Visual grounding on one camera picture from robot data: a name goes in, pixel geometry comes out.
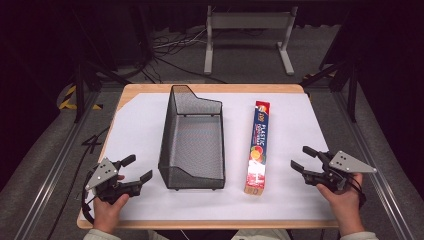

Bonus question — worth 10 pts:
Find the black wire mesh basket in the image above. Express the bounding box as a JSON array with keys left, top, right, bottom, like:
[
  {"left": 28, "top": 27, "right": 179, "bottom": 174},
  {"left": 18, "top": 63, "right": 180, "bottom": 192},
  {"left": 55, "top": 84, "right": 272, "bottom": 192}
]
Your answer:
[{"left": 157, "top": 84, "right": 227, "bottom": 192}]

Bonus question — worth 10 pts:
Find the long plastic wrap box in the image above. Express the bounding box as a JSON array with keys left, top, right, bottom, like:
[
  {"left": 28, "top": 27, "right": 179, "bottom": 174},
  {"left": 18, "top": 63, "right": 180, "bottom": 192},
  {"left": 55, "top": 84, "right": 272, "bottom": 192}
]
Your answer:
[{"left": 243, "top": 100, "right": 271, "bottom": 197}]

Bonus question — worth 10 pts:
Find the black metal stand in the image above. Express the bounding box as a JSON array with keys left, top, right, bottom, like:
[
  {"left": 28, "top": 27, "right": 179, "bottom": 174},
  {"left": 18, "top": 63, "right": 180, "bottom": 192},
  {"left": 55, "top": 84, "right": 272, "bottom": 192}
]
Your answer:
[
  {"left": 73, "top": 6, "right": 132, "bottom": 123},
  {"left": 300, "top": 56, "right": 360, "bottom": 123}
]

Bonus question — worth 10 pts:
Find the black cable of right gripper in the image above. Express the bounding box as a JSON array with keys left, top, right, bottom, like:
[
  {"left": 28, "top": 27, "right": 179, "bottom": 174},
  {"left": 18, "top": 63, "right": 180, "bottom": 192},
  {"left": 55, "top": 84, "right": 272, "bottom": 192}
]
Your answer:
[{"left": 348, "top": 173, "right": 368, "bottom": 210}]

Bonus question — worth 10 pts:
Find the person's right hand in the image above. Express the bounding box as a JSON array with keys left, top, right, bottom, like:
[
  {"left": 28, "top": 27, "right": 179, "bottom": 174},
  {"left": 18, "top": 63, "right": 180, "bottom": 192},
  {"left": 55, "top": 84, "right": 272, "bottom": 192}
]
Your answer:
[{"left": 315, "top": 172, "right": 367, "bottom": 237}]

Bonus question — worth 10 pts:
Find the black tape floor mark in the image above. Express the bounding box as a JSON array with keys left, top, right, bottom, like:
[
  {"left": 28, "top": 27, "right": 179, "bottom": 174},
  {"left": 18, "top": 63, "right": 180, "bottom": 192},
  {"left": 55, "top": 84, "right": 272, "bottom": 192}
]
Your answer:
[{"left": 81, "top": 134, "right": 103, "bottom": 155}]

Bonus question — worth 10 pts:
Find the person's left hand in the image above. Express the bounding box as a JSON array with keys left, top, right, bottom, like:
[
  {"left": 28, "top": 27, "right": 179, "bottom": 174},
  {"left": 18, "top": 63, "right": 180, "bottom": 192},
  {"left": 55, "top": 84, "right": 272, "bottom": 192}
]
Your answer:
[{"left": 92, "top": 193, "right": 131, "bottom": 235}]

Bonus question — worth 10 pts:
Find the white floor cable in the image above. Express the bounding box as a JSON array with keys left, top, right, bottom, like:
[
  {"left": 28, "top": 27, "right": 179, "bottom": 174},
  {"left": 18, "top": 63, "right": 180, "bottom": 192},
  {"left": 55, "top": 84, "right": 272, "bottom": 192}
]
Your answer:
[{"left": 153, "top": 28, "right": 208, "bottom": 50}]

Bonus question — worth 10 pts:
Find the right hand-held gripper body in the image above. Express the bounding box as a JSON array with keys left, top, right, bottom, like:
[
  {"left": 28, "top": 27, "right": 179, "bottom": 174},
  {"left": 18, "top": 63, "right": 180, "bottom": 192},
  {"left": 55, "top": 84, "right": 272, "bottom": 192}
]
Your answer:
[{"left": 304, "top": 150, "right": 378, "bottom": 194}]

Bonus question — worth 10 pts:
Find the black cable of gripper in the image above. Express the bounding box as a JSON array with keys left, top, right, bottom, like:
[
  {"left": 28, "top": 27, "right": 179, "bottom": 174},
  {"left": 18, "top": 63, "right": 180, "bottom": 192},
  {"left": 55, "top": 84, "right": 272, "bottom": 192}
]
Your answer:
[
  {"left": 80, "top": 169, "right": 98, "bottom": 225},
  {"left": 348, "top": 173, "right": 368, "bottom": 210}
]

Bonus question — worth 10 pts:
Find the yellow black hazard tape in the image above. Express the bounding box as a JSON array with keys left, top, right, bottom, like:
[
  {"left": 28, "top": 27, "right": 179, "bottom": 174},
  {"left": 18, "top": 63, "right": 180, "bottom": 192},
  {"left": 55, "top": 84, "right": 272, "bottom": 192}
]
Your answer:
[{"left": 58, "top": 84, "right": 103, "bottom": 111}]

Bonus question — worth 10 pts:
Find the aluminium floor rail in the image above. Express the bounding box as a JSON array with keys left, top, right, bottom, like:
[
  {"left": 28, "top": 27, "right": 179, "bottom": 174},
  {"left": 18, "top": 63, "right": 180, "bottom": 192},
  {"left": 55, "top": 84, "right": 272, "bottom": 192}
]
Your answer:
[
  {"left": 13, "top": 89, "right": 103, "bottom": 240},
  {"left": 332, "top": 90, "right": 416, "bottom": 240}
]

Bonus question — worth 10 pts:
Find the thin black floor cable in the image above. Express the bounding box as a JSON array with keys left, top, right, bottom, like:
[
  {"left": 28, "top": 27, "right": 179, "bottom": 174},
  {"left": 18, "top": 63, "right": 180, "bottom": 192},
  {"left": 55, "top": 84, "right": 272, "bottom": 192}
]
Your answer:
[{"left": 45, "top": 125, "right": 112, "bottom": 240}]

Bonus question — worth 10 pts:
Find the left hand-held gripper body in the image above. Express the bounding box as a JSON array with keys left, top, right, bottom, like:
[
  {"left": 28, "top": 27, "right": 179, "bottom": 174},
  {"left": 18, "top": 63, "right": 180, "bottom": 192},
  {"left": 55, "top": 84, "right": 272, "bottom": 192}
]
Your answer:
[{"left": 83, "top": 157, "right": 143, "bottom": 205}]

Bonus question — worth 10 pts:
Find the white paper table sheet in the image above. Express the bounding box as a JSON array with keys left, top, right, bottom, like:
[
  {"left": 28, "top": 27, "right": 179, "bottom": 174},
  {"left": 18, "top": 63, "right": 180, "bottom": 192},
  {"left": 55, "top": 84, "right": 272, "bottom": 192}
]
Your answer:
[{"left": 87, "top": 92, "right": 336, "bottom": 222}]

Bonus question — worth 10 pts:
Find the white metal stand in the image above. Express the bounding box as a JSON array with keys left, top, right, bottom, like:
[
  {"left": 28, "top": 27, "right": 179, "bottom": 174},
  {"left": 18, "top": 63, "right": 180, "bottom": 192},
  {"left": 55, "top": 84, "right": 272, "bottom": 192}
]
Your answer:
[{"left": 203, "top": 4, "right": 299, "bottom": 76}]

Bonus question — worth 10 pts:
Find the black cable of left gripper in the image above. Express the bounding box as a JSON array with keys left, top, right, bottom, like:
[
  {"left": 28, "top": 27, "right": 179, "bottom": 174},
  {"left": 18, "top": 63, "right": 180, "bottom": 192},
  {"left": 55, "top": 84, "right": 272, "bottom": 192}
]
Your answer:
[{"left": 80, "top": 169, "right": 98, "bottom": 225}]

